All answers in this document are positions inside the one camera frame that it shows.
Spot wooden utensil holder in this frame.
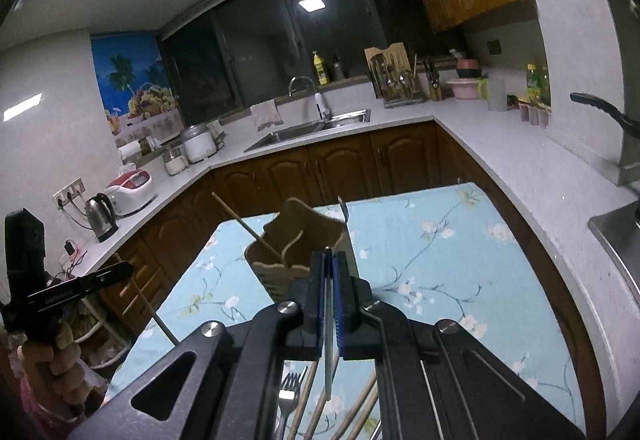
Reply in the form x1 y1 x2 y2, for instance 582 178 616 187
244 197 358 303

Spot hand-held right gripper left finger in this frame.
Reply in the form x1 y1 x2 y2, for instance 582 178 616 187
67 250 328 440

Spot stainless steel kettle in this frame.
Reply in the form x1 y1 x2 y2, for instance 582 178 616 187
84 193 120 242

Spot wooden knife block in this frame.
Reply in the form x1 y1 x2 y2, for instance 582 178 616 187
422 54 445 102

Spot dish rack with utensils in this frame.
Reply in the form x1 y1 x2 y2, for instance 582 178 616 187
370 55 426 107

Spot black pan handle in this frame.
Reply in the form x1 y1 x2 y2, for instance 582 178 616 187
570 92 640 138

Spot glass jar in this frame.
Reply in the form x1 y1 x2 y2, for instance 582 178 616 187
164 146 188 176

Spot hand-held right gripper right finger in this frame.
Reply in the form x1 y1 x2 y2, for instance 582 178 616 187
332 253 586 440

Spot tangled charger cables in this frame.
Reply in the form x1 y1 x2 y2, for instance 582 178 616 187
57 240 88 281

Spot chrome faucet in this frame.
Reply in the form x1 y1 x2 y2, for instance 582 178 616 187
288 76 332 121

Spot yellow detergent bottle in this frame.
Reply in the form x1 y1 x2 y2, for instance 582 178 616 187
312 51 331 86

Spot brown wooden base cabinets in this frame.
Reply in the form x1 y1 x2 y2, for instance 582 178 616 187
95 120 608 440

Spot yellow green bottle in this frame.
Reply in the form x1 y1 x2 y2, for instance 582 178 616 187
525 64 551 106

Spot stainless steel sink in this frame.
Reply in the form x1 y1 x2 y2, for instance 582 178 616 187
244 109 372 152

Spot stacked bowls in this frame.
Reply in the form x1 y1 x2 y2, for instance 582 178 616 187
455 58 482 80

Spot pink basin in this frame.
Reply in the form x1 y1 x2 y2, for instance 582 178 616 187
446 78 483 100

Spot spice jar set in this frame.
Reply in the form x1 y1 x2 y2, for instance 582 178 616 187
517 100 551 128

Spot metal fork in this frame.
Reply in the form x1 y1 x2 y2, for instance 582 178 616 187
274 365 307 440

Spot floral light blue tablecloth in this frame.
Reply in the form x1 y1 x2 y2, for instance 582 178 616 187
107 183 586 440

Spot person's left forearm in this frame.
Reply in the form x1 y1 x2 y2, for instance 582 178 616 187
17 377 83 440

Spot pale dish cloth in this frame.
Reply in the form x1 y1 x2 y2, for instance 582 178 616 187
250 100 285 131

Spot fruit beach wall poster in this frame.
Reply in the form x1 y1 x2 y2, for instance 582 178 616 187
91 34 181 148

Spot person's left hand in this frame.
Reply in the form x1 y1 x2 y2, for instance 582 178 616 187
17 320 88 419

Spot stainless steel stove top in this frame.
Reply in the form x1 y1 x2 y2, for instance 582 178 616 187
589 200 640 301

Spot wall power outlet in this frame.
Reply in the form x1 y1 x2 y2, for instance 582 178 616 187
52 176 86 210

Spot white plastic container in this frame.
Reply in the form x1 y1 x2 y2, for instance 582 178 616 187
487 74 508 112

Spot paper towel roll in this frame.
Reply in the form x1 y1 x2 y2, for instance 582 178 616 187
119 140 143 166

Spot dark glass window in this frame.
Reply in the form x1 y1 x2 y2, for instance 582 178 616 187
160 0 466 113

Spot red white rice cooker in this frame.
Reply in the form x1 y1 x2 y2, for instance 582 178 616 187
104 169 158 217

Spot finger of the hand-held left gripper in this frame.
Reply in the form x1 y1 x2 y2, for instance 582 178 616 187
75 263 135 280
80 271 132 296

